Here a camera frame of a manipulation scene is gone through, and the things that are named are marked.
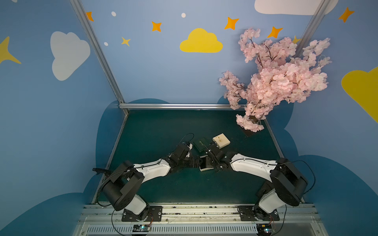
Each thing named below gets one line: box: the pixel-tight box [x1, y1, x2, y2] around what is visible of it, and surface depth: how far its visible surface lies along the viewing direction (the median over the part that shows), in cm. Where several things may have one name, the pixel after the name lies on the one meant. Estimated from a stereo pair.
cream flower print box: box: [212, 132, 231, 149], surface depth 103 cm
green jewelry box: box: [192, 136, 211, 152], surface depth 100 cm
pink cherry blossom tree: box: [219, 28, 332, 133], surface depth 73 cm
